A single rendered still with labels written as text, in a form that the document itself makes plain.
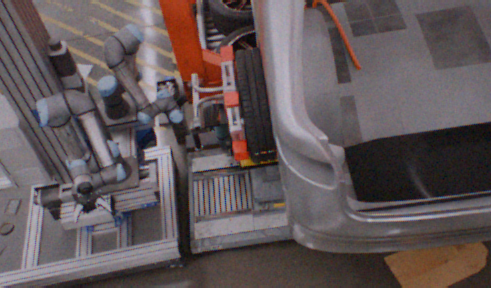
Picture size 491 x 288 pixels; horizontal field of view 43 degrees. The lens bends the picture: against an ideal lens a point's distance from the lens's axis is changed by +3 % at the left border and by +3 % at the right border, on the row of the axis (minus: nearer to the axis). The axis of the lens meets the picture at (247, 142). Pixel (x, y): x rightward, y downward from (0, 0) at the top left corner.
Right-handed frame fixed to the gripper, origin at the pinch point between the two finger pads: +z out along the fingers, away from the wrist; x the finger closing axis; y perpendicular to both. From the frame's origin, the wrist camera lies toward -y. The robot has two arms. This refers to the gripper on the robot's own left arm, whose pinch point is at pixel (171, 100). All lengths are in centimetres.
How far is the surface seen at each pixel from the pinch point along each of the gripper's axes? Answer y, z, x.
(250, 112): -33, -62, 9
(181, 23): -27.1, -1.2, -37.4
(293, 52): -53, -125, -29
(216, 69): -34.4, 16.1, 1.5
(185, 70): -16.8, 16.4, -7.6
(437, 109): -118, -84, 50
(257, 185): -21, -10, 75
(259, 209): -14, -20, 85
